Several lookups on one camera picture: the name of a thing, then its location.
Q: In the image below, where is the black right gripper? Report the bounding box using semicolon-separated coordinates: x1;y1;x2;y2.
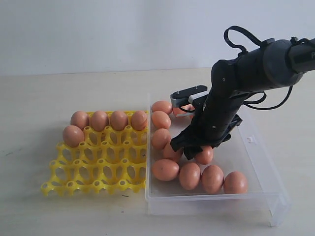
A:
170;91;243;160

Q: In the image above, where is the brown egg second row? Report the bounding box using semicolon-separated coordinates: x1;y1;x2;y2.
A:
195;146;214;165
152;111;171;129

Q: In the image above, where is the brown egg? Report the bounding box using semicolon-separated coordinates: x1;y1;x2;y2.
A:
63;125;85;148
110;111;128;131
91;110;109;131
70;111;90;130
151;100;173;115
223;171;248;194
163;142;184;162
152;159;179;181
130;111;147;131
151;128;171;150
179;162;201;190
173;104;194;118
201;165;224;194

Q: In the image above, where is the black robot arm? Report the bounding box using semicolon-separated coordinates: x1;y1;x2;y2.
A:
170;38;315;159

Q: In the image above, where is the clear plastic box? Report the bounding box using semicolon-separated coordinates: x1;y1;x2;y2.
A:
145;108;291;227

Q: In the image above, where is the yellow plastic egg tray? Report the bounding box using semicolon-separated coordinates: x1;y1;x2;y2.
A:
41;111;147;196

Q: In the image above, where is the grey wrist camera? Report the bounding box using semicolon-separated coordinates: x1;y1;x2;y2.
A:
170;85;208;108

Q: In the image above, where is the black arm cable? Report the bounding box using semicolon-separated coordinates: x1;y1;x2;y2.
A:
223;25;296;110

